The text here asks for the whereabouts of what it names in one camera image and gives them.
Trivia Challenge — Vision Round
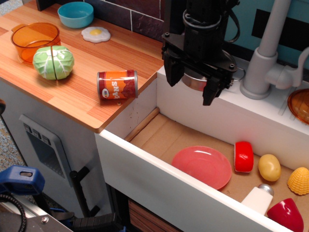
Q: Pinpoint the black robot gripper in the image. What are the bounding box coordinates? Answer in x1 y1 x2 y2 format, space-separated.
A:
162 9 238 106

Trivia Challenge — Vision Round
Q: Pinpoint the orange beans can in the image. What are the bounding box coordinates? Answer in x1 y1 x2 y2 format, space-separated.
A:
97 70 138 100

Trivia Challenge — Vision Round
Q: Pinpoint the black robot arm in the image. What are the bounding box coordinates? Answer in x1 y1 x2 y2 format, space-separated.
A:
162 0 240 106

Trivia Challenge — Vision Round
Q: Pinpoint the stainless steel pot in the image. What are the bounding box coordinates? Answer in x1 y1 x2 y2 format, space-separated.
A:
182 68 246 91

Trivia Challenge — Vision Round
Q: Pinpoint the orange transparent pot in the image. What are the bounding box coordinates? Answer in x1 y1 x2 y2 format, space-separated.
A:
11 22 61 64

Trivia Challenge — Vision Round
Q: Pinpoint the grey toy faucet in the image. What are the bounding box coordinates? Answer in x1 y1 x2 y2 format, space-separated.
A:
240 0 309 100

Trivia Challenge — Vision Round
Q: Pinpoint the pink plastic plate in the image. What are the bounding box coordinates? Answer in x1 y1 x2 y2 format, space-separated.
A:
172 146 232 190

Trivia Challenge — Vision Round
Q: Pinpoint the red toy cheese wheel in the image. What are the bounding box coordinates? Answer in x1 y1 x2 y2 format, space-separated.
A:
234 141 254 173

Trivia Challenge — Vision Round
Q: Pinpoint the orange transparent lid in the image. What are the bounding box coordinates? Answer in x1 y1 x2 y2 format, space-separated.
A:
287 88 309 125

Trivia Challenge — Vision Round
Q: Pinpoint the toy fried egg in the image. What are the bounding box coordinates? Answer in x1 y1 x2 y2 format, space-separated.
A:
81 27 111 44

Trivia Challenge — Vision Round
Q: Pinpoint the yellow toy potato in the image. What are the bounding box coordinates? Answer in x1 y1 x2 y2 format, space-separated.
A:
258 154 281 182

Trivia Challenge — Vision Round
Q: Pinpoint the teal plastic bowl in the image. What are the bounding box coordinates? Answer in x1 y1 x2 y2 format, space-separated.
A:
57 1 94 29

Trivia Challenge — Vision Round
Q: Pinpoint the white salt shaker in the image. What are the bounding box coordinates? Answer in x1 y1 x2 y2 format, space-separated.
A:
241 184 274 215

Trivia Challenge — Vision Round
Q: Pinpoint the green toy cabbage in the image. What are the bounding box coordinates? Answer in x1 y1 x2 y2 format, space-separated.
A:
32 45 75 80

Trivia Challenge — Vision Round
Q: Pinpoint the yellow toy corn piece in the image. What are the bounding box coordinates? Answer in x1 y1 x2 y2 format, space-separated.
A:
287 167 309 196

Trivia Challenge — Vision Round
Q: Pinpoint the grey oven control panel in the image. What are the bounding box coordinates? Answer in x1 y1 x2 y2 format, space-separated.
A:
19 115 72 187

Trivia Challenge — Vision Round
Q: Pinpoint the red toy pepper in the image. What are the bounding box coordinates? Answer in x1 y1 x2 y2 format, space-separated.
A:
267 198 304 232

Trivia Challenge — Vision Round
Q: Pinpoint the blue clamp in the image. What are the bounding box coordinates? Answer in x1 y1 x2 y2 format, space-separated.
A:
0 165 45 195

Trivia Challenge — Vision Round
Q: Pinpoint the black oven door handle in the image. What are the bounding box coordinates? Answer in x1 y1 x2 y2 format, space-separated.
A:
69 166 100 218

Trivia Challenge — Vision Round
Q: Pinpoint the black cable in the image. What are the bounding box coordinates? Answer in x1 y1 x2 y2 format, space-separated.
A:
0 194 27 232

